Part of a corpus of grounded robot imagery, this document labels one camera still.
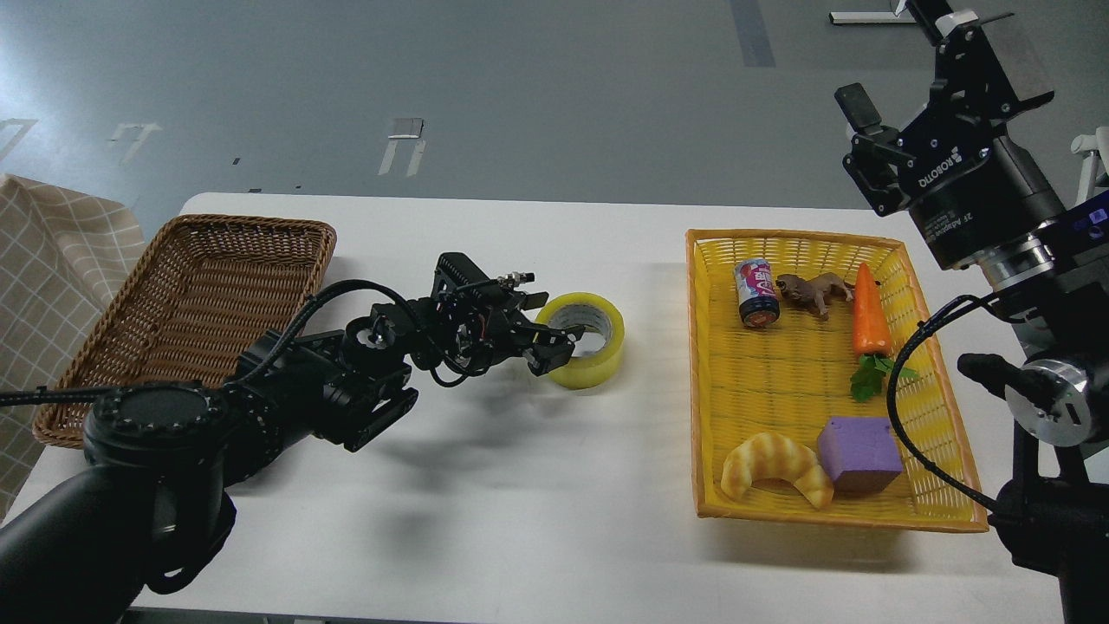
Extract beige checkered cloth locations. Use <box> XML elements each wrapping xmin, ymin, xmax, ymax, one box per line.
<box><xmin>0</xmin><ymin>173</ymin><xmax>147</xmax><ymax>521</ymax></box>

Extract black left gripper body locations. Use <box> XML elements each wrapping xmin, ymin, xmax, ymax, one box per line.
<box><xmin>451</xmin><ymin>299</ymin><xmax>542</xmax><ymax>370</ymax></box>

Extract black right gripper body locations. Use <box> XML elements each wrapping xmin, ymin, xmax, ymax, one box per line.
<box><xmin>901</xmin><ymin>111</ymin><xmax>1065</xmax><ymax>270</ymax></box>

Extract yellow tape roll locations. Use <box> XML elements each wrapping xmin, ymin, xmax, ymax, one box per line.
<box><xmin>537</xmin><ymin>291</ymin><xmax>625</xmax><ymax>390</ymax></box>

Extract white stand base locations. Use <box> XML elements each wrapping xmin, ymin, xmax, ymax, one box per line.
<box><xmin>827</xmin><ymin>1</ymin><xmax>916</xmax><ymax>25</ymax></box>

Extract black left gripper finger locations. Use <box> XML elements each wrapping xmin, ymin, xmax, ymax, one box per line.
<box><xmin>523</xmin><ymin>342</ymin><xmax>574</xmax><ymax>378</ymax></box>
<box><xmin>523</xmin><ymin>321</ymin><xmax>583</xmax><ymax>348</ymax></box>

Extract brown toy lion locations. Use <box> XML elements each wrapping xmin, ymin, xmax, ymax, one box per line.
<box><xmin>774</xmin><ymin>272</ymin><xmax>855</xmax><ymax>323</ymax></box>

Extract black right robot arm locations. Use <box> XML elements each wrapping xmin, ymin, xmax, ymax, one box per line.
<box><xmin>835</xmin><ymin>1</ymin><xmax>1108</xmax><ymax>623</ymax></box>

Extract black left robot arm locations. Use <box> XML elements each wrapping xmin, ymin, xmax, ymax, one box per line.
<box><xmin>1</xmin><ymin>252</ymin><xmax>589</xmax><ymax>623</ymax></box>

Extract orange toy carrot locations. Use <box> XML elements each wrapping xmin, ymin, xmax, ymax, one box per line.
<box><xmin>849</xmin><ymin>263</ymin><xmax>896</xmax><ymax>403</ymax></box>

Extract yellow plastic basket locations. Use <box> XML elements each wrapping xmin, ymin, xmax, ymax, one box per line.
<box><xmin>685</xmin><ymin>229</ymin><xmax>988</xmax><ymax>533</ymax></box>

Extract toy croissant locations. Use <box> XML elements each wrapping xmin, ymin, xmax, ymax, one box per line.
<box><xmin>720</xmin><ymin>432</ymin><xmax>834</xmax><ymax>510</ymax></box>

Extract small soda can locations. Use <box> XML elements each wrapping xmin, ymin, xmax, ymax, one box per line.
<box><xmin>733</xmin><ymin>257</ymin><xmax>780</xmax><ymax>330</ymax></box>

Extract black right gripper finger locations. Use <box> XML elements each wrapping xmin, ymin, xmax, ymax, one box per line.
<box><xmin>908</xmin><ymin>1</ymin><xmax>1056</xmax><ymax>145</ymax></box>
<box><xmin>834</xmin><ymin>83</ymin><xmax>932</xmax><ymax>218</ymax></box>

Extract purple foam block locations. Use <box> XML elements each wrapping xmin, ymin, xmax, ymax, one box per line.
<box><xmin>817</xmin><ymin>416</ymin><xmax>904</xmax><ymax>494</ymax></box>

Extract white chair frame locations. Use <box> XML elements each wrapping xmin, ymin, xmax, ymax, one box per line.
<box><xmin>1070</xmin><ymin>124</ymin><xmax>1108</xmax><ymax>206</ymax></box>

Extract brown wicker basket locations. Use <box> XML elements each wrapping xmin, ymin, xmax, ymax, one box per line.
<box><xmin>32</xmin><ymin>214</ymin><xmax>338</xmax><ymax>449</ymax></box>

